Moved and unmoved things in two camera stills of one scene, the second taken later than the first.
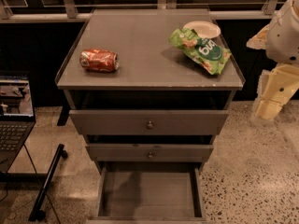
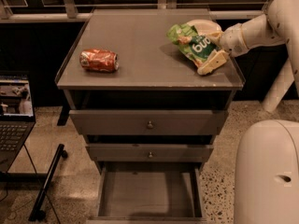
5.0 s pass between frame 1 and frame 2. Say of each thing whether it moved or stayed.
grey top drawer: stayed
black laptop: stayed
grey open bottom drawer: stayed
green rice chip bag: moved
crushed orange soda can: stayed
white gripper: moved
